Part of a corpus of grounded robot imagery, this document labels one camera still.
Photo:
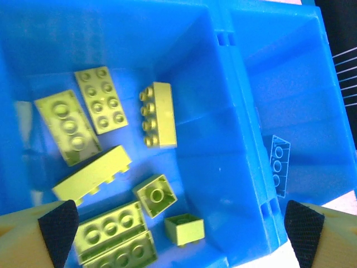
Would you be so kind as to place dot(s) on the blue three-compartment plastic bin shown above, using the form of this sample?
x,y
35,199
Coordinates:
x,y
212,111

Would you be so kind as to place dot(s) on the small lime green lego brick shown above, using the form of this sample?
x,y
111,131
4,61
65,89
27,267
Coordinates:
x,y
154,195
185,230

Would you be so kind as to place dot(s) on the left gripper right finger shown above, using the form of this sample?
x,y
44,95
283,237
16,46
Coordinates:
x,y
326,240

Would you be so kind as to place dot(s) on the blue lego brick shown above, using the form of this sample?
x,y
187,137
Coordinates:
x,y
279,166

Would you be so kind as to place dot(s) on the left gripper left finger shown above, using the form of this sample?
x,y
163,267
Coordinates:
x,y
25,240

